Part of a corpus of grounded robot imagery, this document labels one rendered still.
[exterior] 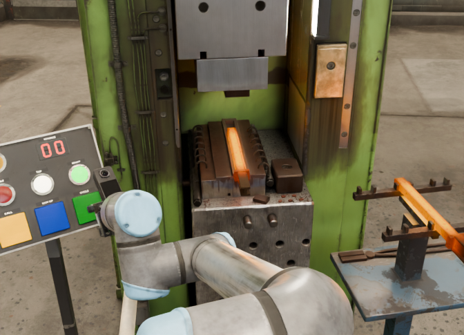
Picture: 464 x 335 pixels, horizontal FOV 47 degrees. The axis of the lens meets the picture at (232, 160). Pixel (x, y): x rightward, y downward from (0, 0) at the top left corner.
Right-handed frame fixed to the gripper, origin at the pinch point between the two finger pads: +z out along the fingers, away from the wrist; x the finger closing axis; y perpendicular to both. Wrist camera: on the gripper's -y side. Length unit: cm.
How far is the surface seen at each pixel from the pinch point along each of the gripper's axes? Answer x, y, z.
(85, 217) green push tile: -2.2, 3.2, 10.3
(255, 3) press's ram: 50, -40, -18
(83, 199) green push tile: -1.5, -1.6, 10.4
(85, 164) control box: 1.6, -11.1, 11.2
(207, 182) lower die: 36.3, 3.7, 13.0
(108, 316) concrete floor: 14, 58, 116
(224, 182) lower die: 41.2, 4.9, 11.1
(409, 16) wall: 529, -104, 377
